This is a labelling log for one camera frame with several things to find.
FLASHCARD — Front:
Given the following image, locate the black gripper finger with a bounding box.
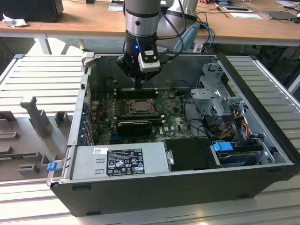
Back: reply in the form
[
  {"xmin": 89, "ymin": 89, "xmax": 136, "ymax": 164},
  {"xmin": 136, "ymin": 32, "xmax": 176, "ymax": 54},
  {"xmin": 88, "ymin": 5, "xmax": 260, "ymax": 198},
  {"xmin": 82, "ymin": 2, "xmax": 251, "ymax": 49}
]
[
  {"xmin": 140, "ymin": 66, "xmax": 163, "ymax": 90},
  {"xmin": 116, "ymin": 55, "xmax": 143, "ymax": 90}
]

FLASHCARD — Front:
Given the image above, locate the silver CPU plate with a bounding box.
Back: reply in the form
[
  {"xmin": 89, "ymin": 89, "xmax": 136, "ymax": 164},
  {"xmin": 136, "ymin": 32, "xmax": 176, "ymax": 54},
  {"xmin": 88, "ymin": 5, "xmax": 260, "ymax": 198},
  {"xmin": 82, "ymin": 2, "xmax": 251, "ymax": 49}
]
[{"xmin": 135, "ymin": 100, "xmax": 151, "ymax": 111}]

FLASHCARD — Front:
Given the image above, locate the metal socket cover frame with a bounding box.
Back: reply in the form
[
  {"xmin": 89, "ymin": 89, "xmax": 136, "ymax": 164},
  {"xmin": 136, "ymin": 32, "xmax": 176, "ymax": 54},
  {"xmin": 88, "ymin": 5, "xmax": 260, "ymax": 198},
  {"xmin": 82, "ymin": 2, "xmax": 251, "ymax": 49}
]
[{"xmin": 128, "ymin": 98, "xmax": 156, "ymax": 113}]

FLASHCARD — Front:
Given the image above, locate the black RAM slot row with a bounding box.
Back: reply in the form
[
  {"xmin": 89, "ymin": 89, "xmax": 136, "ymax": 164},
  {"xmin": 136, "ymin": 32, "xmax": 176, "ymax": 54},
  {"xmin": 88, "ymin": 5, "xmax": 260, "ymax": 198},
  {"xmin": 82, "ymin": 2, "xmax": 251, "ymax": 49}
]
[
  {"xmin": 116, "ymin": 88, "xmax": 158, "ymax": 99},
  {"xmin": 116, "ymin": 112, "xmax": 165, "ymax": 125}
]

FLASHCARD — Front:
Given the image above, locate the CPU socket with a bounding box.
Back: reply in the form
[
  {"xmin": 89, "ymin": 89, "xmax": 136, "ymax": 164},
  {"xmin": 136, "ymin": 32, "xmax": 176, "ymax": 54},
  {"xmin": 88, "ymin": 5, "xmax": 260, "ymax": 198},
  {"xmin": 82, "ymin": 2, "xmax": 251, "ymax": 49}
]
[{"xmin": 127, "ymin": 97, "xmax": 157, "ymax": 115}]

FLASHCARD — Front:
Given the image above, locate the wooden desk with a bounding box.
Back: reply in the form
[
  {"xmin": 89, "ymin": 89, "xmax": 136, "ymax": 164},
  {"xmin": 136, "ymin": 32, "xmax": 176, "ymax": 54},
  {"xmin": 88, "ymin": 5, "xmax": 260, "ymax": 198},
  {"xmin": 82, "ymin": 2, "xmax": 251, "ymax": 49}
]
[{"xmin": 0, "ymin": 0, "xmax": 300, "ymax": 46}]

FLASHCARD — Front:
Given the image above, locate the green motherboard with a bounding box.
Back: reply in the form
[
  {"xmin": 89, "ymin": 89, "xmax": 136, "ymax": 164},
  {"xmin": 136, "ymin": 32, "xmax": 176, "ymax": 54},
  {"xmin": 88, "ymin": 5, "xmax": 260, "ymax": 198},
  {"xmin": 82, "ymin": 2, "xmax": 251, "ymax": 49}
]
[{"xmin": 90, "ymin": 90, "xmax": 195, "ymax": 145}]

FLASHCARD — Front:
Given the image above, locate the black graphics card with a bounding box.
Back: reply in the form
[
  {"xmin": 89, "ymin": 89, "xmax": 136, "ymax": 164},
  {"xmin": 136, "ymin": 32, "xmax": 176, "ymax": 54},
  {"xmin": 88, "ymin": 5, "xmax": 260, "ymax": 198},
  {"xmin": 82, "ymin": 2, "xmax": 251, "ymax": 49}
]
[{"xmin": 117, "ymin": 120, "xmax": 152, "ymax": 136}]

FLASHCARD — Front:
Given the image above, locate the metal drive cage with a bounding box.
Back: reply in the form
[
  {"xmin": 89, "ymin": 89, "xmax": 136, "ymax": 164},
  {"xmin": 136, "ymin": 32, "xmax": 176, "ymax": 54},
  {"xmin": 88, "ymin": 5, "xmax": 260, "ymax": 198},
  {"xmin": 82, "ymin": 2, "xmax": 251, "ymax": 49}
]
[{"xmin": 189, "ymin": 62, "xmax": 249, "ymax": 122}]

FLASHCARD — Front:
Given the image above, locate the black plastic shroud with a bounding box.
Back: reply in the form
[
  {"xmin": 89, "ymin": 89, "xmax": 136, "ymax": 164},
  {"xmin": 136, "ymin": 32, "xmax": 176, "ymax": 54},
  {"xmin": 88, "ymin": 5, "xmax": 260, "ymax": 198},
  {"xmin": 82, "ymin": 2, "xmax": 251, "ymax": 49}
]
[{"xmin": 163, "ymin": 138, "xmax": 222, "ymax": 172}]

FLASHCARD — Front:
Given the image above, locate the blue disk carrier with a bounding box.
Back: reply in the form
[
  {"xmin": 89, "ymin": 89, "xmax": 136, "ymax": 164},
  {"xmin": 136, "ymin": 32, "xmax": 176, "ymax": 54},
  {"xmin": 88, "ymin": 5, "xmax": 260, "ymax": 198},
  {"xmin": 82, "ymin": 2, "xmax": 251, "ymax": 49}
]
[{"xmin": 212, "ymin": 141, "xmax": 233, "ymax": 155}]

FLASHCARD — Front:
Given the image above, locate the silver power supply unit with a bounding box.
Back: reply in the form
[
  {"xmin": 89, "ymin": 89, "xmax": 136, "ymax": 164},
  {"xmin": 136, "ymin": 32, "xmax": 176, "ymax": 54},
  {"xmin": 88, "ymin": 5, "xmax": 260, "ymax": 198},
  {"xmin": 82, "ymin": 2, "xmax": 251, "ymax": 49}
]
[{"xmin": 70, "ymin": 142, "xmax": 169, "ymax": 180}]

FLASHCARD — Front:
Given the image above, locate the black box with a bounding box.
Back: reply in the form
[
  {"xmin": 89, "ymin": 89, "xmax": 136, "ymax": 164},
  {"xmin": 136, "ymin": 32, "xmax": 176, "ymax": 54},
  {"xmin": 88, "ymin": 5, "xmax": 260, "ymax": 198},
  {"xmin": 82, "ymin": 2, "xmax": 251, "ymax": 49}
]
[{"xmin": 0, "ymin": 0, "xmax": 64, "ymax": 23}]

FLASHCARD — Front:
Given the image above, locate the white tablet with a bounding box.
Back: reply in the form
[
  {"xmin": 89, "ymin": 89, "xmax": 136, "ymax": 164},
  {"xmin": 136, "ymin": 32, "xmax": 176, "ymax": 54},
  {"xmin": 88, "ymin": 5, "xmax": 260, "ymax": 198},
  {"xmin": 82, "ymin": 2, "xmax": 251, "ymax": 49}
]
[{"xmin": 222, "ymin": 6, "xmax": 249, "ymax": 12}]

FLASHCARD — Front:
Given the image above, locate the white paper sheet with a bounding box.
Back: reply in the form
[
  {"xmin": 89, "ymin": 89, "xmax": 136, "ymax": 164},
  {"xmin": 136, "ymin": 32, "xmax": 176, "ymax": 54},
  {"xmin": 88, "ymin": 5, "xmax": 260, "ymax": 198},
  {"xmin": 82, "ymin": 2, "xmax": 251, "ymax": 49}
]
[{"xmin": 229, "ymin": 12, "xmax": 263, "ymax": 19}]

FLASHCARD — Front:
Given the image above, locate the crumpled white paper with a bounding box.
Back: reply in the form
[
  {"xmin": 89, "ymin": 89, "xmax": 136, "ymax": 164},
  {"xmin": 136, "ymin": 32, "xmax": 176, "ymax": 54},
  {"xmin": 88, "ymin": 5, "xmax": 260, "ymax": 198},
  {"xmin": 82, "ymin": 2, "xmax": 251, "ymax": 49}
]
[{"xmin": 2, "ymin": 13, "xmax": 29, "ymax": 28}]

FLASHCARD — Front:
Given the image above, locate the grey parts rack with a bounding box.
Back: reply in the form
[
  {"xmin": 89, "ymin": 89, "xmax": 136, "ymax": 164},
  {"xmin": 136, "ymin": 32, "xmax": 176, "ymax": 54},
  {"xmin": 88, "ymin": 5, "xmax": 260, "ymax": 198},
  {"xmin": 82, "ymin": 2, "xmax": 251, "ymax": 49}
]
[{"xmin": 0, "ymin": 96, "xmax": 75, "ymax": 182}]

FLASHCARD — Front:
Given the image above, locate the black PC case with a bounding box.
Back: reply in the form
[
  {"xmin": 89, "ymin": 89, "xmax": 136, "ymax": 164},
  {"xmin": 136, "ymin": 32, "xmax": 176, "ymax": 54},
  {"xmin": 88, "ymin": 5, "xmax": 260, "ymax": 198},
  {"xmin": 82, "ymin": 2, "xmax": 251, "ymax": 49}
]
[{"xmin": 46, "ymin": 52, "xmax": 300, "ymax": 218}]

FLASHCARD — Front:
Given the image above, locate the hard disk drive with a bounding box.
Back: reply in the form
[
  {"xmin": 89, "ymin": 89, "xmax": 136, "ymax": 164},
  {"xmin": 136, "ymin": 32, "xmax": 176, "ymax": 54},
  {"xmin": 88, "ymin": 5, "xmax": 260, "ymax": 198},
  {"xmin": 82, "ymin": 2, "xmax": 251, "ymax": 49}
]
[{"xmin": 217, "ymin": 151, "xmax": 257, "ymax": 167}]

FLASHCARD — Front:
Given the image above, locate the blue case latch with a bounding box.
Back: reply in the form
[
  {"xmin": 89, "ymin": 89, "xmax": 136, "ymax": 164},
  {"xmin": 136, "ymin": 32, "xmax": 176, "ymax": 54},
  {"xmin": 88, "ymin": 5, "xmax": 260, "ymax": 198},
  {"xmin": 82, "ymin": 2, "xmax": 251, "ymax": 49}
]
[{"xmin": 46, "ymin": 162, "xmax": 60, "ymax": 172}]

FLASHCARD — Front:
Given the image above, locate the dark notebook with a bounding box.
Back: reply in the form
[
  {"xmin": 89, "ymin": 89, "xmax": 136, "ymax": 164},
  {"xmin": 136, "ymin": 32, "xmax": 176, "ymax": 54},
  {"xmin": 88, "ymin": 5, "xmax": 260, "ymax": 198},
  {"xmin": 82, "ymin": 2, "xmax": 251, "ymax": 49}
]
[{"xmin": 262, "ymin": 10, "xmax": 298, "ymax": 21}]

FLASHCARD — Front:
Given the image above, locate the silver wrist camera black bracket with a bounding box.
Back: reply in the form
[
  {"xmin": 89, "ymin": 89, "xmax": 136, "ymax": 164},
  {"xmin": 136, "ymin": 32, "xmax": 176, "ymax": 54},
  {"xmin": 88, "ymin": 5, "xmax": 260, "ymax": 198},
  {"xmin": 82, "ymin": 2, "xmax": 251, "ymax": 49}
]
[{"xmin": 138, "ymin": 49, "xmax": 161, "ymax": 72}]

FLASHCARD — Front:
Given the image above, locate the yellow red wire bundle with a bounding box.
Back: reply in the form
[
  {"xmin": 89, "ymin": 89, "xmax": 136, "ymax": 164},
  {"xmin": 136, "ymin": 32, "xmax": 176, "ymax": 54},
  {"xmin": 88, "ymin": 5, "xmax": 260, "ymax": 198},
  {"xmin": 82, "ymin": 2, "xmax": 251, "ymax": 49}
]
[{"xmin": 220, "ymin": 117, "xmax": 251, "ymax": 139}]

